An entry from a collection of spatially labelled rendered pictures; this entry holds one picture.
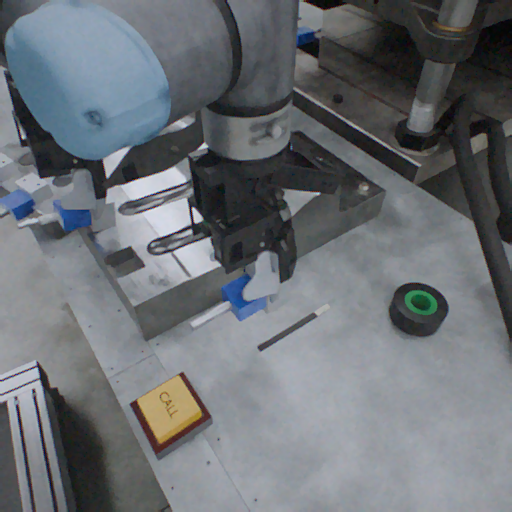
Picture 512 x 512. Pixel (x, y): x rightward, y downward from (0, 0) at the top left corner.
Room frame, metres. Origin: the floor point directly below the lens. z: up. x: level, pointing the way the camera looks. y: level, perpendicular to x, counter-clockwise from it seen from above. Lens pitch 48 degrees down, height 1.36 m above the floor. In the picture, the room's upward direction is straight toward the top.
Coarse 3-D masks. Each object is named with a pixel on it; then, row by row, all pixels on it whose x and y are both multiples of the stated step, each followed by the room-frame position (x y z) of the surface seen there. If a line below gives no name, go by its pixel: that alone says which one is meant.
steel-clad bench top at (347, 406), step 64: (0, 128) 0.94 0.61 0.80; (320, 128) 0.95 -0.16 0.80; (64, 256) 0.52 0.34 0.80; (320, 256) 0.52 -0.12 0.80; (384, 256) 0.52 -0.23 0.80; (448, 256) 0.52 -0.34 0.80; (128, 320) 0.38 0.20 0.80; (192, 320) 0.38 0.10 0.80; (256, 320) 0.38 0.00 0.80; (320, 320) 0.38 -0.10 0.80; (384, 320) 0.38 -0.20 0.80; (448, 320) 0.38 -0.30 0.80; (128, 384) 0.27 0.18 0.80; (192, 384) 0.27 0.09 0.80; (256, 384) 0.27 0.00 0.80; (320, 384) 0.27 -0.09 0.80; (384, 384) 0.27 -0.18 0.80; (448, 384) 0.27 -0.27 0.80; (192, 448) 0.19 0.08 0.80; (256, 448) 0.19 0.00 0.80; (320, 448) 0.19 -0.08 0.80; (384, 448) 0.19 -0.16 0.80; (448, 448) 0.19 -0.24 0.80
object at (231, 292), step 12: (252, 264) 0.36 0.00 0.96; (240, 276) 0.35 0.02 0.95; (252, 276) 0.34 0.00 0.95; (228, 288) 0.33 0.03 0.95; (240, 288) 0.33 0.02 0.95; (288, 288) 0.34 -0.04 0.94; (228, 300) 0.32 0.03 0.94; (240, 300) 0.31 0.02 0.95; (252, 300) 0.31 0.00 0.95; (264, 300) 0.32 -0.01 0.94; (288, 300) 0.34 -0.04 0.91; (216, 312) 0.30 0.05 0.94; (240, 312) 0.30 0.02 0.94; (252, 312) 0.31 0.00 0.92; (192, 324) 0.28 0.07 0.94; (204, 324) 0.29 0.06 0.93
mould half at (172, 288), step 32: (128, 192) 0.59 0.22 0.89; (288, 192) 0.54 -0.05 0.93; (352, 192) 0.62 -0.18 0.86; (384, 192) 0.63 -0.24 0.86; (128, 224) 0.50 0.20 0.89; (160, 224) 0.51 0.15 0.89; (320, 224) 0.54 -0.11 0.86; (352, 224) 0.59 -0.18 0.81; (96, 256) 0.48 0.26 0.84; (160, 256) 0.43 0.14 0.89; (192, 256) 0.44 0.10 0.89; (128, 288) 0.37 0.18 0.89; (160, 288) 0.37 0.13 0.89; (192, 288) 0.39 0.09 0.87; (160, 320) 0.36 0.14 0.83
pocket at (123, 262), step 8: (128, 248) 0.45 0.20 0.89; (112, 256) 0.44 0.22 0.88; (120, 256) 0.45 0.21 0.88; (128, 256) 0.45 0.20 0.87; (136, 256) 0.45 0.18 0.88; (112, 264) 0.44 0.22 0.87; (120, 264) 0.44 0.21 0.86; (128, 264) 0.44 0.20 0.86; (136, 264) 0.44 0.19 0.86; (144, 264) 0.42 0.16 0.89; (112, 272) 0.42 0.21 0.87; (120, 272) 0.43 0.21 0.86; (128, 272) 0.43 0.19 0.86
